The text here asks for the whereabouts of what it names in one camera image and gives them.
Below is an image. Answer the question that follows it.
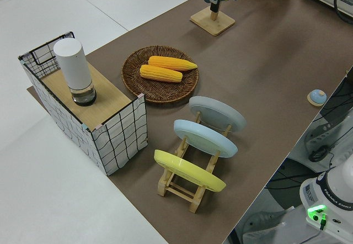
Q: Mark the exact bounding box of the wooden mug stand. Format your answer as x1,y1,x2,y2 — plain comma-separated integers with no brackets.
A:
189,5,236,37

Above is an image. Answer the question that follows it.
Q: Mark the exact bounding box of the brown table mat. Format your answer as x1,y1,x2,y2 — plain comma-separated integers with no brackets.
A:
26,0,353,244

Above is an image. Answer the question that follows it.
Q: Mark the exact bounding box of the long yellow corn cob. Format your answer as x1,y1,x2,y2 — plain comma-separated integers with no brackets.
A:
148,56,199,72

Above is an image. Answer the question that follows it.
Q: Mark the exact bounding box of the short yellow corn cob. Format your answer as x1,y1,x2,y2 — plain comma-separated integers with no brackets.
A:
140,64,184,83

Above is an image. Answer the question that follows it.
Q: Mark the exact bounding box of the round brown wicker basket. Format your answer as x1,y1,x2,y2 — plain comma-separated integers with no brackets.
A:
121,45,200,106

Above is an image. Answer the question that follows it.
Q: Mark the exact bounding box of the grey plate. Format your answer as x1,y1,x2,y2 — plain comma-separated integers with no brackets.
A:
188,96,247,132

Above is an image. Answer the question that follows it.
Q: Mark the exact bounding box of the light blue plate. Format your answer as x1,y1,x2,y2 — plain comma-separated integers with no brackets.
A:
173,119,238,158

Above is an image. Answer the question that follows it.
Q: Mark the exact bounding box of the light wooden shelf board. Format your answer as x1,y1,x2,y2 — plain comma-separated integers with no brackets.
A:
41,61,132,126

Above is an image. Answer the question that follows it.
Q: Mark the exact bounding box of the white cylindrical grinder bottle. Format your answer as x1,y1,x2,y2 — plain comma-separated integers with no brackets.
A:
53,39,98,107

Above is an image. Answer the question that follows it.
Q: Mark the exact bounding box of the yellow plate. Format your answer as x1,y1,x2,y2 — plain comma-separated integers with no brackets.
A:
153,149,227,193

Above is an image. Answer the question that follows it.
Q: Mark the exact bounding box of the wooden plate rack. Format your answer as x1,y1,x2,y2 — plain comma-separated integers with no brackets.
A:
157,111,232,214

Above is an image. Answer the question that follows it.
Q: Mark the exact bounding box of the thick black cable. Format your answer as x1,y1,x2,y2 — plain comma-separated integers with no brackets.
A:
333,0,353,25

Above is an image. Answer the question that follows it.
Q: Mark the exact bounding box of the black wire basket white paper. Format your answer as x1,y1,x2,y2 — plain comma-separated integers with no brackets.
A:
18,30,149,177

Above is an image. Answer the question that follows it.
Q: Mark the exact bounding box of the black cable with clamp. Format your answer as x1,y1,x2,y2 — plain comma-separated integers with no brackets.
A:
308,129,353,163

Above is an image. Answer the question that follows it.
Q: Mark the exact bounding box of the green plug cable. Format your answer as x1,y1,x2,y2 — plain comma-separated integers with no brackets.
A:
318,213,328,231

